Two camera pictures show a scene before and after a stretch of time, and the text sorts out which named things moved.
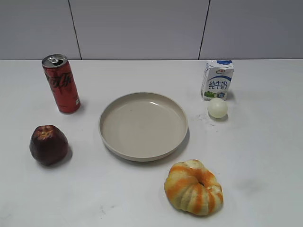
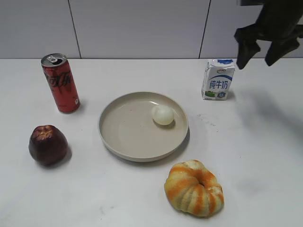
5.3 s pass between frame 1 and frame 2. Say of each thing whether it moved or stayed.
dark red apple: stayed
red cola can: stayed
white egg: moved
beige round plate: stayed
